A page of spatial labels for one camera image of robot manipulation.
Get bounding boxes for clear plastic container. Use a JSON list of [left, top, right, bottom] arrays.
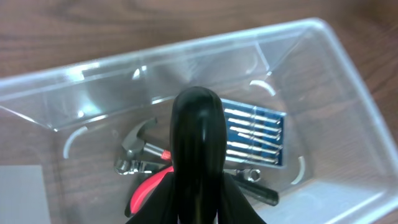
[[1, 18, 397, 223]]

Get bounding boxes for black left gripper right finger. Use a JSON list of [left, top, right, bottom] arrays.
[[218, 173, 266, 224]]

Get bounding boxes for chrome combination wrench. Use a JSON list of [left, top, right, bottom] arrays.
[[114, 159, 261, 182]]

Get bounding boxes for black yellow screwdriver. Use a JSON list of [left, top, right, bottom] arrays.
[[170, 86, 227, 223]]

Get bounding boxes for blue precision screwdriver set case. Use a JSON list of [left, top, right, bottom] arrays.
[[221, 99, 286, 167]]

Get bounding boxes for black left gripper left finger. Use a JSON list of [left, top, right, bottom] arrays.
[[126, 172, 178, 224]]

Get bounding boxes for red-handled pliers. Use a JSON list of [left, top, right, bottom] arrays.
[[124, 165, 174, 218]]

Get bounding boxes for small red-handled claw hammer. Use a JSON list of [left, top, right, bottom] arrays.
[[116, 118, 279, 206]]

